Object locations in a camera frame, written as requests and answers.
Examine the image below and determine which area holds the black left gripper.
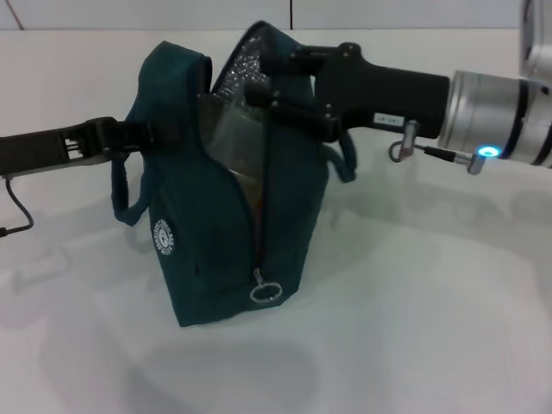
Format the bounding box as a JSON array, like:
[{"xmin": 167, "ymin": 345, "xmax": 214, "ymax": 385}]
[{"xmin": 0, "ymin": 115, "xmax": 183, "ymax": 176}]

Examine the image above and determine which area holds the dark right arm cable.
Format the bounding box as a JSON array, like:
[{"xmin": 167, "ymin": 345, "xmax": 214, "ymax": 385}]
[{"xmin": 387, "ymin": 119, "xmax": 501, "ymax": 177}]

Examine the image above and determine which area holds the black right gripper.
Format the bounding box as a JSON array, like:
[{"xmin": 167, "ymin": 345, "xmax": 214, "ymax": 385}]
[{"xmin": 244, "ymin": 42, "xmax": 452, "ymax": 143}]

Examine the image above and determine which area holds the dark teal insulated lunch bag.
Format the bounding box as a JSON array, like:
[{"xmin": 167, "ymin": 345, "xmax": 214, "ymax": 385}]
[{"xmin": 110, "ymin": 20, "xmax": 359, "ymax": 329}]

